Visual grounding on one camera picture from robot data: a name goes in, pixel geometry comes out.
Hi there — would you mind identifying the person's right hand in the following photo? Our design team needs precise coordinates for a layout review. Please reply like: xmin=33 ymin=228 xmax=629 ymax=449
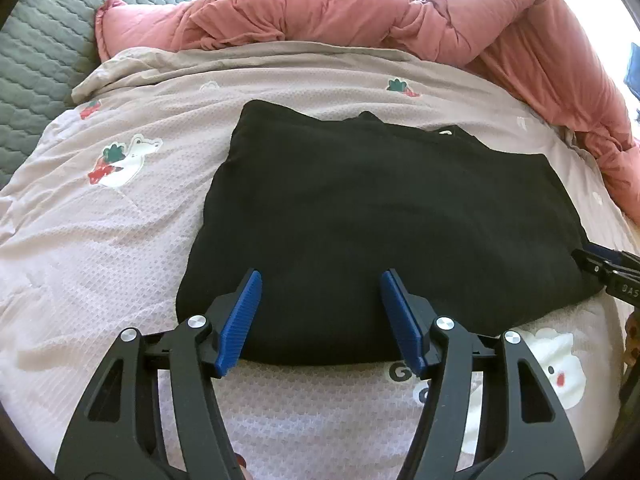
xmin=622 ymin=310 xmax=640 ymax=368

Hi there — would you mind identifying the black sweatshirt with orange cuffs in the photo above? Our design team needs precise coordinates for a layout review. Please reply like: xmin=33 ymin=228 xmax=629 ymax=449
xmin=175 ymin=99 xmax=608 ymax=367

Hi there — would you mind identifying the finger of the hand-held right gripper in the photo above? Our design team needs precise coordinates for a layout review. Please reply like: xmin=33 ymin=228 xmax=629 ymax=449
xmin=571 ymin=248 xmax=612 ymax=283
xmin=587 ymin=244 xmax=628 ymax=262

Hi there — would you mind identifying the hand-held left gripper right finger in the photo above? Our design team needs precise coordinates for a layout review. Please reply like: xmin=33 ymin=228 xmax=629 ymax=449
xmin=378 ymin=268 xmax=586 ymax=480

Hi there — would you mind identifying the blue object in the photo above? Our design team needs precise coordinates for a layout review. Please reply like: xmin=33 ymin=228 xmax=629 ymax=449
xmin=622 ymin=42 xmax=640 ymax=97

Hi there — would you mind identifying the printed pale bed sheet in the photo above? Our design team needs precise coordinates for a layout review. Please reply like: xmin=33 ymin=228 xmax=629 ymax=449
xmin=0 ymin=40 xmax=640 ymax=480

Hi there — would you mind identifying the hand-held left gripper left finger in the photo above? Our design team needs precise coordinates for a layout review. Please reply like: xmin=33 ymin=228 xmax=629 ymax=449
xmin=54 ymin=269 xmax=263 ymax=480

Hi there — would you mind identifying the pink comforter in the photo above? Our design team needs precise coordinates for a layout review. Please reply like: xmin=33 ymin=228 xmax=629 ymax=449
xmin=94 ymin=0 xmax=640 ymax=226

